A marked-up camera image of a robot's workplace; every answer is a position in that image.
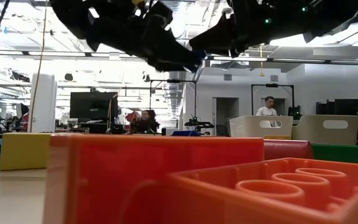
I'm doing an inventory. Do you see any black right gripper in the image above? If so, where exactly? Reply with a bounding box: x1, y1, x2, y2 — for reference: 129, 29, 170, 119
190, 0, 315, 58

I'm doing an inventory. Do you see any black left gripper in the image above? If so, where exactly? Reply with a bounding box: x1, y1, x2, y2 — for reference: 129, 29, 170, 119
87, 0, 206, 74

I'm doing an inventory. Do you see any green plastic brick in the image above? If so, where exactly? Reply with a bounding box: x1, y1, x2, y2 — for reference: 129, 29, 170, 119
311, 143, 358, 165

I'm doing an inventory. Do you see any large yellow wooden block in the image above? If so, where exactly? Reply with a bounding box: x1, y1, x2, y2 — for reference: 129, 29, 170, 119
0, 133, 53, 171

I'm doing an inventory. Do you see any red background object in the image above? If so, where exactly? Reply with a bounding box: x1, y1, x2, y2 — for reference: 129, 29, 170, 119
126, 111, 142, 125

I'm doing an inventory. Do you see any seated person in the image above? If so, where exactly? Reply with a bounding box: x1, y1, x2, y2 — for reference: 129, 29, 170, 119
130, 109, 160, 134

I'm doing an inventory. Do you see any small white box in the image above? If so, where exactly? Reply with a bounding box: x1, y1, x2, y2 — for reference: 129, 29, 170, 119
162, 127, 180, 136

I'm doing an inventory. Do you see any standing person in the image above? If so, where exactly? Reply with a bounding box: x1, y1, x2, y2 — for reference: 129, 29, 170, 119
255, 96, 278, 117

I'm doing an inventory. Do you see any black monitor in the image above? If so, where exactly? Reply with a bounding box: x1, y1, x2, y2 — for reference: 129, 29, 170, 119
69, 91, 119, 121

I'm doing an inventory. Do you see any white plastic bin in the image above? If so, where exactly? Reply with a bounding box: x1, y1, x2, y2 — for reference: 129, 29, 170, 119
228, 115, 294, 140
291, 114, 358, 146

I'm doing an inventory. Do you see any small yellow block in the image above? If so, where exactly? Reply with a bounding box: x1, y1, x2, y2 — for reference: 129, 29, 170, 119
263, 134, 291, 141

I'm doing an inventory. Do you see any orange plastic brick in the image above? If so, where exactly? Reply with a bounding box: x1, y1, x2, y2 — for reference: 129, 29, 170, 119
44, 133, 265, 224
163, 157, 358, 224

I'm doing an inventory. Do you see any red rounded wooden block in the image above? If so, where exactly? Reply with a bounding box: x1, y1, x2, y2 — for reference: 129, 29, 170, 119
263, 139, 314, 161

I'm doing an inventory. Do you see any white pillar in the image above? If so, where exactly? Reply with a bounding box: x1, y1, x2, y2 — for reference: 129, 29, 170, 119
29, 73, 58, 134

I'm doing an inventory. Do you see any black cabinet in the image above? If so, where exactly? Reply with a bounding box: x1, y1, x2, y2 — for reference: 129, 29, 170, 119
315, 98, 358, 116

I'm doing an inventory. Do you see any black frame stand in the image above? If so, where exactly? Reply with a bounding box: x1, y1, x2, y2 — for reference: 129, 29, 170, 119
149, 79, 198, 127
251, 83, 295, 116

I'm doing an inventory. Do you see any yellow cable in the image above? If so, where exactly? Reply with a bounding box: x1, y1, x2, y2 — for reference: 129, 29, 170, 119
28, 0, 48, 133

